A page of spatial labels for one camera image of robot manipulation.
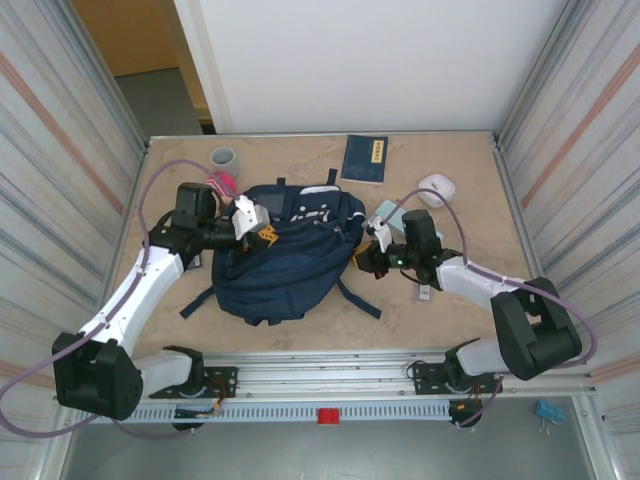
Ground navy blue backpack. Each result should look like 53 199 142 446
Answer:
179 168 384 326

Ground light blue pencil case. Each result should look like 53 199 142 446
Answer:
374 198 445 242

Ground dark blue book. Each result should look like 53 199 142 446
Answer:
340 134 390 187

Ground white lidded box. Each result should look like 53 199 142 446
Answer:
417 173 457 207

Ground grey plastic cup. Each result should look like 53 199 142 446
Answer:
209 146 240 179

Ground blue binder clip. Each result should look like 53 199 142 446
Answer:
535 398 567 437

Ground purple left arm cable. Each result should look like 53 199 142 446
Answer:
0 158 239 441

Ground aluminium table side rail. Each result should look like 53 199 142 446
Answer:
92 134 154 334
490 133 599 389

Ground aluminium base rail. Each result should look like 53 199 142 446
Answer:
199 349 599 399

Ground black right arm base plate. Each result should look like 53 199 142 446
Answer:
407 360 504 399

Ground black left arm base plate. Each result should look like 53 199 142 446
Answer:
148 366 239 400

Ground white door frame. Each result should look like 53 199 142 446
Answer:
172 0 236 135

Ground translucent ribbed enclosure panel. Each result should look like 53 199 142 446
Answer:
0 0 149 401
499 0 640 401

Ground slotted grey cable tray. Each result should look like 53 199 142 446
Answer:
127 402 456 424

